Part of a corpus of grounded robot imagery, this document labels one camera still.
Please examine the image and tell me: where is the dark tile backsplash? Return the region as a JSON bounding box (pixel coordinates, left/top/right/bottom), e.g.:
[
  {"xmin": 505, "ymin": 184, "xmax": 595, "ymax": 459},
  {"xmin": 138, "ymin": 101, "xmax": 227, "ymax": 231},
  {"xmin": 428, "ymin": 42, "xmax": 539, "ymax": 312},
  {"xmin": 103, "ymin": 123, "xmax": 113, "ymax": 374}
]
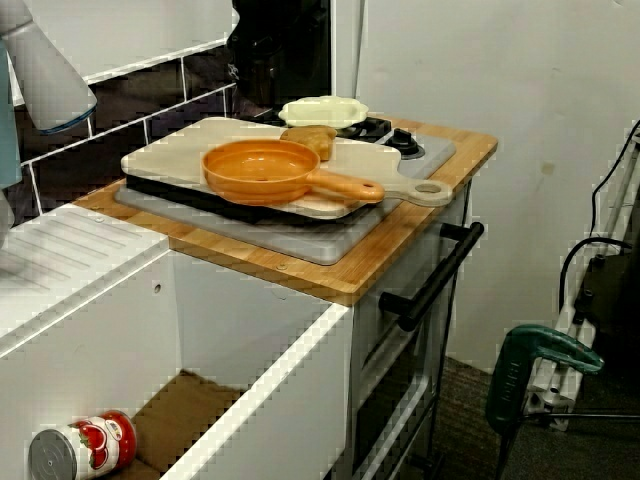
[{"xmin": 13, "ymin": 37, "xmax": 274, "ymax": 226}]

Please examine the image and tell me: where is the thick black cable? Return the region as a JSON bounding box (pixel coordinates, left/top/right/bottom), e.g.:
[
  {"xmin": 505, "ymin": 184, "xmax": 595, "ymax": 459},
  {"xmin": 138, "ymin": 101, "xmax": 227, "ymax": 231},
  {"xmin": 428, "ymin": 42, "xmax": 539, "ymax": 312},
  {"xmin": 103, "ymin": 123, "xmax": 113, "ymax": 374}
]
[{"xmin": 558, "ymin": 237, "xmax": 634, "ymax": 321}]

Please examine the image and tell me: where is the green clamp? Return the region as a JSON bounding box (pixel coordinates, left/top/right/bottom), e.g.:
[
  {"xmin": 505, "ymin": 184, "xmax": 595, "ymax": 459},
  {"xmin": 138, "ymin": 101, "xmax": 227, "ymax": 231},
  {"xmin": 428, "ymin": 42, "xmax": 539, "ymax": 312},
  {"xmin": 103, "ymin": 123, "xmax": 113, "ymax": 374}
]
[{"xmin": 485, "ymin": 323, "xmax": 605, "ymax": 436}]

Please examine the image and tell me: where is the orange toy frying pan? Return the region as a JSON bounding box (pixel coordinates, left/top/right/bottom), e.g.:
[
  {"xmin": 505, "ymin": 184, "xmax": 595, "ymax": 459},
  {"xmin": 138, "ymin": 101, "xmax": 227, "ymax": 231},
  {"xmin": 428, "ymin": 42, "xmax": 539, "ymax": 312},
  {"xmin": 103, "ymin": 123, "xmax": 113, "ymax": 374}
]
[{"xmin": 201, "ymin": 139, "xmax": 386, "ymax": 206}]

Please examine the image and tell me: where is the tomato can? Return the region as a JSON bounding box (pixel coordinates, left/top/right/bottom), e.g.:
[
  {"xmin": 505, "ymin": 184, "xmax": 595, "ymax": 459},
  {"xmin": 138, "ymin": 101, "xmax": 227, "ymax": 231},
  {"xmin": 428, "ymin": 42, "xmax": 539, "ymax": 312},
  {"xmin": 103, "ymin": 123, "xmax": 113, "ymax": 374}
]
[{"xmin": 27, "ymin": 409, "xmax": 138, "ymax": 480}]

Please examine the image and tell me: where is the black equipment box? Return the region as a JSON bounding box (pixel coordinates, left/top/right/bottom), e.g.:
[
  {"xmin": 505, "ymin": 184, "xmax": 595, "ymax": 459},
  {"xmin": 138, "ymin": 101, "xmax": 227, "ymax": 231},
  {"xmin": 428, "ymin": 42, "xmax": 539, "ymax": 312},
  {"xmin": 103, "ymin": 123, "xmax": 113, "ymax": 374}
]
[{"xmin": 574, "ymin": 252, "xmax": 640, "ymax": 361}]

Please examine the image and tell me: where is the black stove knob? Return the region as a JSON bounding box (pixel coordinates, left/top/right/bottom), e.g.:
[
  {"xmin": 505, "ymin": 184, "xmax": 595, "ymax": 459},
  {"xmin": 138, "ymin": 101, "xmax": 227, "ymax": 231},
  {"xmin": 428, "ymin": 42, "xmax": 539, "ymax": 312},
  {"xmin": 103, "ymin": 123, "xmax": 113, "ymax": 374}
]
[{"xmin": 382, "ymin": 127, "xmax": 426, "ymax": 160}]

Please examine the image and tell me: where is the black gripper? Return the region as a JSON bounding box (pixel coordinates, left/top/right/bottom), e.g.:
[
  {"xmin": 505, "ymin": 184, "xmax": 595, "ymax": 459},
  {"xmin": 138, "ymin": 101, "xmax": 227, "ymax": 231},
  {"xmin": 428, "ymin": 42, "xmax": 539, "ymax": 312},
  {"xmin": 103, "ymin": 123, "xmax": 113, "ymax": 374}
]
[{"xmin": 227, "ymin": 22, "xmax": 301, "ymax": 109}]

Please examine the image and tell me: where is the toy fried chicken piece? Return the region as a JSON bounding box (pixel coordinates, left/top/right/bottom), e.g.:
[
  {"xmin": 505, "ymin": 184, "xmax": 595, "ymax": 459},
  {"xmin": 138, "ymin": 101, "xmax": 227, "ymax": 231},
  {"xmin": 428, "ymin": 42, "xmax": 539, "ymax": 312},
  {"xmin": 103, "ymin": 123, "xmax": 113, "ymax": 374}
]
[{"xmin": 279, "ymin": 125, "xmax": 339, "ymax": 162}]

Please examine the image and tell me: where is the black burner grate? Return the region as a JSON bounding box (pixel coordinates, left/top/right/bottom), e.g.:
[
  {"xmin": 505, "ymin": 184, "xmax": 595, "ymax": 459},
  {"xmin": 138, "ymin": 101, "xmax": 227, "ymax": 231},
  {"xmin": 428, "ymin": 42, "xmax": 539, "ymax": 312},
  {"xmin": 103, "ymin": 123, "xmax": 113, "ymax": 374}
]
[{"xmin": 239, "ymin": 112, "xmax": 394, "ymax": 146}]

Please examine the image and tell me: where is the thin black cable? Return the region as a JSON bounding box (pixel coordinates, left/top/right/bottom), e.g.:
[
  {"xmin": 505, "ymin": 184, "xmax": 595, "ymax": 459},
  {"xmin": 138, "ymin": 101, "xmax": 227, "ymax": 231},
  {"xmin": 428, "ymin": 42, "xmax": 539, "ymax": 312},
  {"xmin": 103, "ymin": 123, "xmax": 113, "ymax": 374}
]
[{"xmin": 592, "ymin": 119, "xmax": 640, "ymax": 236}]

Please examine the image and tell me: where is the grey toy stove top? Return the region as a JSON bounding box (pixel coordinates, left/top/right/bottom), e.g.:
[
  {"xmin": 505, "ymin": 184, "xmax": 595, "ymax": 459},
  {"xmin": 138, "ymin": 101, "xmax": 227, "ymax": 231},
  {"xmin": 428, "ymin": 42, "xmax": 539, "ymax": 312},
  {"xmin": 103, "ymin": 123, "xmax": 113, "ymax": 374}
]
[{"xmin": 113, "ymin": 127, "xmax": 459, "ymax": 266}]

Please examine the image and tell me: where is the wooden cutting board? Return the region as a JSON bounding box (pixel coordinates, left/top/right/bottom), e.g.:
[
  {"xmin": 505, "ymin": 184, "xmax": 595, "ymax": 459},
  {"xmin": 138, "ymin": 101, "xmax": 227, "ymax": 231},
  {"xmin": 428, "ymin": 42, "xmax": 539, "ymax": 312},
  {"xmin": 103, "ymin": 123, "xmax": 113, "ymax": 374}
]
[{"xmin": 120, "ymin": 116, "xmax": 454, "ymax": 220}]

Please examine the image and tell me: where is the white toy oven front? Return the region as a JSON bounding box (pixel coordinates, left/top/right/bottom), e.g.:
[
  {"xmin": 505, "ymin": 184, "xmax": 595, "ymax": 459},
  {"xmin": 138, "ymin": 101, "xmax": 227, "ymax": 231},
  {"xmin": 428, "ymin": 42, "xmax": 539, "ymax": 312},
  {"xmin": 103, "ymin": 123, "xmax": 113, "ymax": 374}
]
[{"xmin": 349, "ymin": 179, "xmax": 474, "ymax": 480}]

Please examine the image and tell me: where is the cream scalloped plate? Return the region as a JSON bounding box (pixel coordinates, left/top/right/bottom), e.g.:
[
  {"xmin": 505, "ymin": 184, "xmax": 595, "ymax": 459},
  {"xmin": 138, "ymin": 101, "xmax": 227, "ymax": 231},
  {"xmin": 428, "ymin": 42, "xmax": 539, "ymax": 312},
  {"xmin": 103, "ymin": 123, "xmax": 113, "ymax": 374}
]
[{"xmin": 277, "ymin": 94, "xmax": 370, "ymax": 129}]

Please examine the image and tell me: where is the aluminium frame rail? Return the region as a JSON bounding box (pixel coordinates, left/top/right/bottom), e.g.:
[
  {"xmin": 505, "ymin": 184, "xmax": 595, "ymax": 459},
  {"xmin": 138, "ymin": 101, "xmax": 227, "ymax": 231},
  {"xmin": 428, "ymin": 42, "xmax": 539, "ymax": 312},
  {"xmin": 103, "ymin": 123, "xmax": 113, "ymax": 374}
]
[{"xmin": 524, "ymin": 144, "xmax": 640, "ymax": 432}]

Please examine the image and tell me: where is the white toy sink unit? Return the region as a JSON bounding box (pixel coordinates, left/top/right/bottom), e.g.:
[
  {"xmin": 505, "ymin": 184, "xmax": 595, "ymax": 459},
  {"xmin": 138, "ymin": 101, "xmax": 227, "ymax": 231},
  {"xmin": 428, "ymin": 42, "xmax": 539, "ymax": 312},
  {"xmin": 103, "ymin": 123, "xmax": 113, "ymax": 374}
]
[{"xmin": 0, "ymin": 202, "xmax": 356, "ymax": 480}]

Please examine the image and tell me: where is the black oven door handle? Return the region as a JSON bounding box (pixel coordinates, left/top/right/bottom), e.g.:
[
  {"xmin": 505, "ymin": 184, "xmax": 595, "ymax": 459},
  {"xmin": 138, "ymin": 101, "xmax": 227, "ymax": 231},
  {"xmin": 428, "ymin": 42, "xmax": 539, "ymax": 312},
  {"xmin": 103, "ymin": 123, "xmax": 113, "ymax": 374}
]
[{"xmin": 378, "ymin": 221, "xmax": 485, "ymax": 332}]

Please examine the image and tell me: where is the wooden countertop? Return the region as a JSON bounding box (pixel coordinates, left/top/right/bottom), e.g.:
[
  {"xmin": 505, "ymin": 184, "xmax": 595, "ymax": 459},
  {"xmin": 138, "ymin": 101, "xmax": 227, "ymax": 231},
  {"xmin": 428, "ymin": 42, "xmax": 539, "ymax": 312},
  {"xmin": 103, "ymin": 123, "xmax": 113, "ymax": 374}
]
[{"xmin": 74, "ymin": 117, "xmax": 500, "ymax": 307}]

